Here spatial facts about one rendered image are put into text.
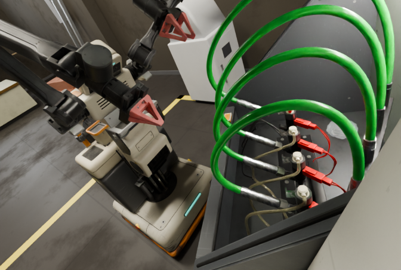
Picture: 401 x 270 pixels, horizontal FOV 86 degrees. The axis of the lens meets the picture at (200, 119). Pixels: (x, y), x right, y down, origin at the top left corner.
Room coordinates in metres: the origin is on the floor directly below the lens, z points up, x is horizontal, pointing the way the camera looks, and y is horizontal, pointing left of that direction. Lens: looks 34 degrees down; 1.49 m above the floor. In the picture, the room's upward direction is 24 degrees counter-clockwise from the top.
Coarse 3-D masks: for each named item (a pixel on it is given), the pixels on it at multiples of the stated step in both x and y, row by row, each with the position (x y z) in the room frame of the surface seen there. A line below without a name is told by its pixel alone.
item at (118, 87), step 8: (112, 80) 0.51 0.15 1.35; (104, 88) 0.50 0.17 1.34; (112, 88) 0.49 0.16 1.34; (120, 88) 0.49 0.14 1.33; (128, 88) 0.50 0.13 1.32; (104, 96) 0.51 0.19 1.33; (112, 96) 0.49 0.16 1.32; (120, 96) 0.48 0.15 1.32; (128, 96) 0.45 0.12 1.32; (120, 104) 0.48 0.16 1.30; (128, 104) 0.47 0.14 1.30; (120, 112) 0.48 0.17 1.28
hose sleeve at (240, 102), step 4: (240, 100) 0.48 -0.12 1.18; (244, 100) 0.48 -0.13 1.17; (236, 104) 0.48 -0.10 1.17; (240, 104) 0.47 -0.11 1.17; (244, 104) 0.47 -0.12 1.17; (248, 104) 0.47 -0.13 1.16; (252, 104) 0.47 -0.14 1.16; (248, 108) 0.47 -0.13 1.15; (252, 108) 0.46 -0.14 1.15; (256, 108) 0.46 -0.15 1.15
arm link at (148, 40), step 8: (168, 0) 1.18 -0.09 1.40; (176, 0) 1.18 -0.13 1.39; (152, 24) 1.12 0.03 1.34; (152, 32) 1.10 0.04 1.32; (136, 40) 1.09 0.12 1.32; (144, 40) 1.08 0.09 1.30; (152, 40) 1.08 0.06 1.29; (136, 48) 1.05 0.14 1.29; (152, 48) 1.07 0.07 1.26; (128, 56) 1.06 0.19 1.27; (152, 56) 1.05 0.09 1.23; (144, 64) 1.03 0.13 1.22
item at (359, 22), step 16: (288, 16) 0.34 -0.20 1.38; (336, 16) 0.31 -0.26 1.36; (352, 16) 0.30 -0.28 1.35; (256, 32) 0.37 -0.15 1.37; (368, 32) 0.29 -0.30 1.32; (240, 48) 0.38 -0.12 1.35; (384, 64) 0.28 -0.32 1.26; (224, 80) 0.40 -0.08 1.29; (384, 80) 0.28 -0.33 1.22; (384, 96) 0.28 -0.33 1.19; (384, 112) 0.28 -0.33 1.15; (272, 144) 0.37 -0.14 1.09
